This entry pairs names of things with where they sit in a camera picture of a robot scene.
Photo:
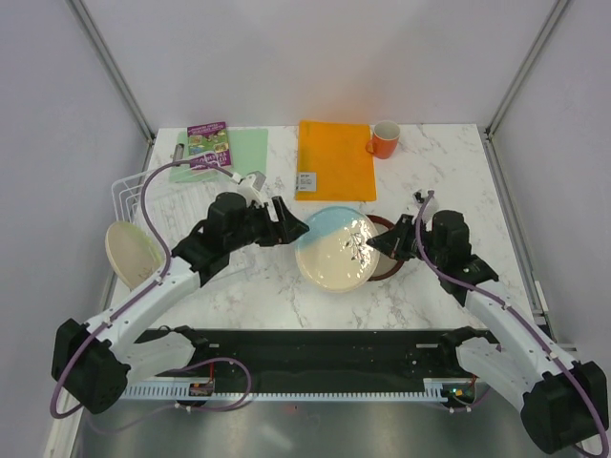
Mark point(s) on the orange mug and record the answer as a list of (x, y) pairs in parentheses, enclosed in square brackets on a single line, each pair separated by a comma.
[(384, 139)]

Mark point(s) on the red rimmed beige plate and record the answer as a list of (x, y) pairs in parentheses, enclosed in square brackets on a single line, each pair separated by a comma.
[(386, 267)]

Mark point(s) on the white wire dish rack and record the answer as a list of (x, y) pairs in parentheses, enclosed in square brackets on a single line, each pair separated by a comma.
[(174, 209)]

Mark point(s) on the green and cream plate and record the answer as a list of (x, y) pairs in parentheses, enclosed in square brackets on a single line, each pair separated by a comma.
[(133, 255)]

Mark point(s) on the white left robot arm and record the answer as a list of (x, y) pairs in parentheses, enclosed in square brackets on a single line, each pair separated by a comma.
[(97, 360)]

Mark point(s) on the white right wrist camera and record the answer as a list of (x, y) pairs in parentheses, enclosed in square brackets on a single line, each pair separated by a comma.
[(425, 203)]

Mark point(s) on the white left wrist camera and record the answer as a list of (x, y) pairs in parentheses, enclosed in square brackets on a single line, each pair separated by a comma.
[(250, 186)]

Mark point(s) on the blue and cream plate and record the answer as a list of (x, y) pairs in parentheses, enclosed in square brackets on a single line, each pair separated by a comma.
[(334, 254)]

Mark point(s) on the green clipboard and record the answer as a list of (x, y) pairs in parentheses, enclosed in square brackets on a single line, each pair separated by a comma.
[(248, 149)]

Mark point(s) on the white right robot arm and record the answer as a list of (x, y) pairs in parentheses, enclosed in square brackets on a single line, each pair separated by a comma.
[(561, 401)]

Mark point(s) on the orange clip file folder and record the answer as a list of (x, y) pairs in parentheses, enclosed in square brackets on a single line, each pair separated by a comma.
[(333, 163)]

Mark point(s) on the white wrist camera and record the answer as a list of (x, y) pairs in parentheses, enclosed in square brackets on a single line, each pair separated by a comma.
[(425, 203), (250, 186)]

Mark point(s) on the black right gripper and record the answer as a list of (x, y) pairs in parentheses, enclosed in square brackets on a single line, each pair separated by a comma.
[(391, 241)]

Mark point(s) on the purple storey treehouse book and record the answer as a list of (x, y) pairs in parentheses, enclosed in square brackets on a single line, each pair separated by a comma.
[(209, 144)]

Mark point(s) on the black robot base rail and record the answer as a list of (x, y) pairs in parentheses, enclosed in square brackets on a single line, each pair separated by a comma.
[(323, 362)]

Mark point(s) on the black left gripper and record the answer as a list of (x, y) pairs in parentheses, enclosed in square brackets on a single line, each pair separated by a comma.
[(286, 230)]

